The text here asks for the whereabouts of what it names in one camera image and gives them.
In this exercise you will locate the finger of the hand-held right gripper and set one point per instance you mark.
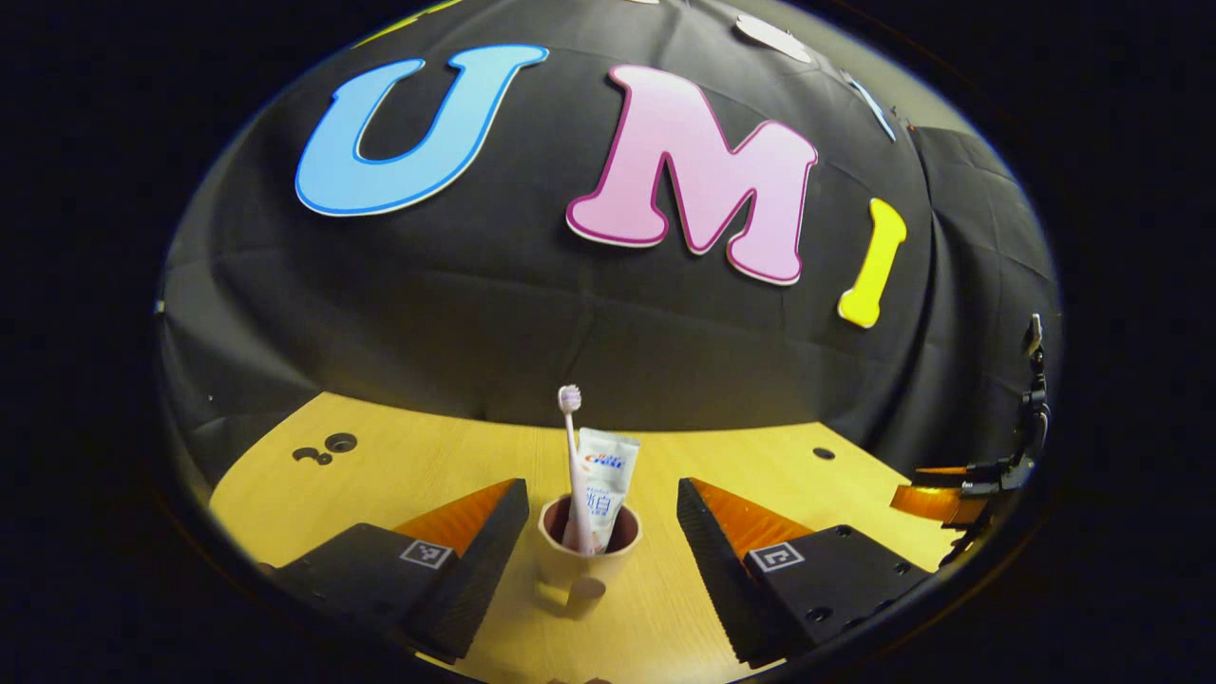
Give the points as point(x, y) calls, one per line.
point(942, 469)
point(931, 503)

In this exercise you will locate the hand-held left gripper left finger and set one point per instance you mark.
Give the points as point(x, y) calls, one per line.
point(494, 541)

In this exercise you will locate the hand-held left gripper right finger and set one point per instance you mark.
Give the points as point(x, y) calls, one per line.
point(708, 541)

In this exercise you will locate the beige cup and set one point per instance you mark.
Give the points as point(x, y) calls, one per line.
point(570, 570)

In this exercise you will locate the white toothbrush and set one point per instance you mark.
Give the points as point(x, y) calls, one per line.
point(570, 446)

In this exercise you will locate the white toothpaste tube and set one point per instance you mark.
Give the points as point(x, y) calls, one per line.
point(608, 465)

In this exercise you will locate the wooden desktop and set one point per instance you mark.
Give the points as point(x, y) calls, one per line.
point(427, 465)

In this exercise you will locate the black backdrop cloth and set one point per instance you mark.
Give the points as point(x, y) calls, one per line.
point(570, 332)

